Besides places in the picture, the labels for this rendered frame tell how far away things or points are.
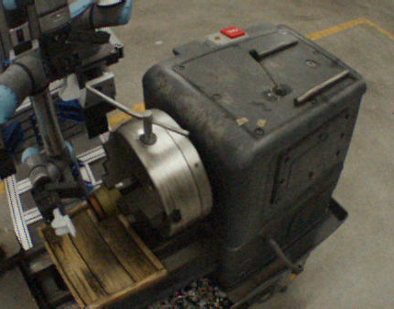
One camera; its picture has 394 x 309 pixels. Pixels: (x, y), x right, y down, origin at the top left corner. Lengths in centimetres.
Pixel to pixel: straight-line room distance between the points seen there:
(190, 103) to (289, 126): 25
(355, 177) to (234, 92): 173
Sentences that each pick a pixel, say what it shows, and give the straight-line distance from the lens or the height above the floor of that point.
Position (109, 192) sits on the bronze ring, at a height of 112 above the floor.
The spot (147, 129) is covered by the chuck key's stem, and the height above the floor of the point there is 128.
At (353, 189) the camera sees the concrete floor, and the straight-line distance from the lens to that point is 261.
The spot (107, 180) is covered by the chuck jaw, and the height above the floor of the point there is 113.
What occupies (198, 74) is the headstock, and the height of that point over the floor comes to 126.
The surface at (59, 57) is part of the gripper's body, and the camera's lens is 84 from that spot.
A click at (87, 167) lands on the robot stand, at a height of 23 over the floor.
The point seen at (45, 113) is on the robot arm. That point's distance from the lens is 120.
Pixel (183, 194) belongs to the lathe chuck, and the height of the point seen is 115.
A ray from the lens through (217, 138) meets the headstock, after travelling 99.
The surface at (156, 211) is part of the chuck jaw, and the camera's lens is 100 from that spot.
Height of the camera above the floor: 193
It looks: 47 degrees down
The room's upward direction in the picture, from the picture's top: 2 degrees counter-clockwise
